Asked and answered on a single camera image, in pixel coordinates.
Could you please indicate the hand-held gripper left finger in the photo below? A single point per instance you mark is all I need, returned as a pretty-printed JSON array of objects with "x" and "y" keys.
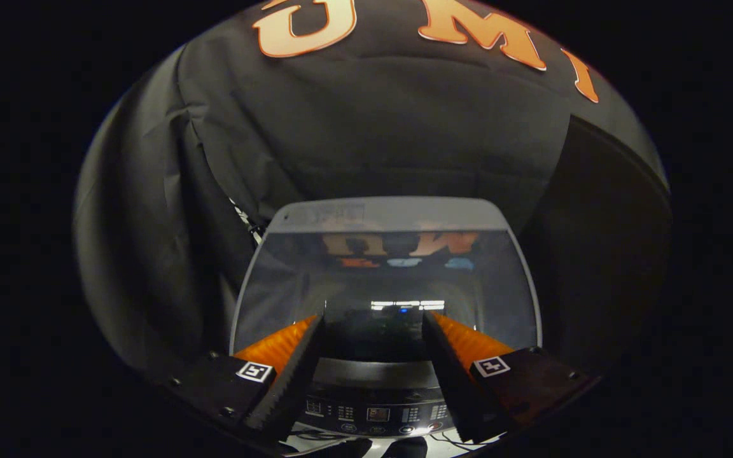
[{"x": 290, "y": 381}]

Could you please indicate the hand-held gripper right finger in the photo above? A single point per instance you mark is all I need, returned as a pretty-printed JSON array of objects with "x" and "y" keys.
[{"x": 452, "y": 381}]

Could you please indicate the grey washing machine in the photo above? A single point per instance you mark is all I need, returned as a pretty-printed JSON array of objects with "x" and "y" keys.
[{"x": 379, "y": 385}]

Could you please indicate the black backdrop cloth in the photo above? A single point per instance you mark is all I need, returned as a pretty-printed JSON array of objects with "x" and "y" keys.
[{"x": 373, "y": 127}]

